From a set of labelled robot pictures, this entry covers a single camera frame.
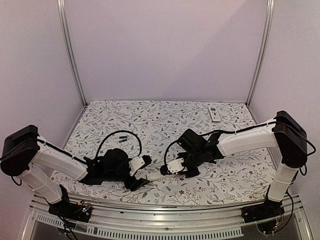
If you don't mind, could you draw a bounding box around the long white remote control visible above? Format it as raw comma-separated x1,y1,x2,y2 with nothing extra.
145,172,172,182

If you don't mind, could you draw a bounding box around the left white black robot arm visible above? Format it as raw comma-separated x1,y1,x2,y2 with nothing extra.
0,125,151,217

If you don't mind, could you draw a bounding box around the white air conditioner remote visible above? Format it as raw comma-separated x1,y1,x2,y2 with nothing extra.
208,107,221,123

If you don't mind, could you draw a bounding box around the floral patterned table mat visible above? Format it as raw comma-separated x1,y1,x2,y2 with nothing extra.
51,100,276,206

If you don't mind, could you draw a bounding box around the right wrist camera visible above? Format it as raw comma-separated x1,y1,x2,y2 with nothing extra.
160,158,186,176

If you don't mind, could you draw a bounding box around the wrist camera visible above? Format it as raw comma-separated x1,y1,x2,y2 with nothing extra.
128,155,152,176
160,158,186,176

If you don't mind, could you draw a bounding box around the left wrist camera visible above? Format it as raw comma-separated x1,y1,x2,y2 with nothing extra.
128,155,152,176

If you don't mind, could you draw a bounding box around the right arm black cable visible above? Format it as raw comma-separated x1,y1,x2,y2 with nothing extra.
162,140,181,167

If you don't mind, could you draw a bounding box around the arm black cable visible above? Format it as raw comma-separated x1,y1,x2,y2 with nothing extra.
96,129,143,161
162,140,181,167

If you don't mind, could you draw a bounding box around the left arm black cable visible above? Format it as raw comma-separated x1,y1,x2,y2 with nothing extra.
96,129,143,161

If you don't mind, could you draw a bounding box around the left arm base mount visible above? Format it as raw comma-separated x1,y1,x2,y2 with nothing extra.
48,184,93,223

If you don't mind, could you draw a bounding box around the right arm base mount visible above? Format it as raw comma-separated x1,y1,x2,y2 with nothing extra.
241,196,285,223

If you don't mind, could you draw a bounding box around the right aluminium frame post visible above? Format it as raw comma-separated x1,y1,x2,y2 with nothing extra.
245,0,275,109

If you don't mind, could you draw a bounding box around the aluminium frame post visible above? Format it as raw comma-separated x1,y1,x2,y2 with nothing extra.
56,0,88,107
245,0,275,109

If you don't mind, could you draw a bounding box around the left aluminium frame post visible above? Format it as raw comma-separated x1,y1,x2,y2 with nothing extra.
56,0,88,107

